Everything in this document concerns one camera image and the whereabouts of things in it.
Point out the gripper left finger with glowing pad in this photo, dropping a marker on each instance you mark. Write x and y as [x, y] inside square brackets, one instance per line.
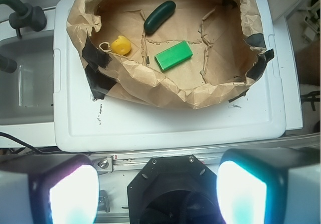
[50, 188]

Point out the black octagonal mount plate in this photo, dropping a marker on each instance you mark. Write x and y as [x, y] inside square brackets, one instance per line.
[179, 189]

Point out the bright green rectangular block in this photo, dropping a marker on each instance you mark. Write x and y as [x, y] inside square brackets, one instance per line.
[173, 56]

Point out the yellow cheese toy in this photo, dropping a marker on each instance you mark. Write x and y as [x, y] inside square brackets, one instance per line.
[121, 45]

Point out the white plastic cutting board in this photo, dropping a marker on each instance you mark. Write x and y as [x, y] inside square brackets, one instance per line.
[83, 124]

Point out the dark green cucumber toy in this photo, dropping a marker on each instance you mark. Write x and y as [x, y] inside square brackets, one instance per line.
[159, 16]

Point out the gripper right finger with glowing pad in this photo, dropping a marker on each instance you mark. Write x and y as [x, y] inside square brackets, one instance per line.
[269, 185]

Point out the crumpled brown paper liner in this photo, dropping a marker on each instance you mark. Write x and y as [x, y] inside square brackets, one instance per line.
[225, 36]

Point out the black faucet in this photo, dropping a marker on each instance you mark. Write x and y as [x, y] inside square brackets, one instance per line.
[25, 15]

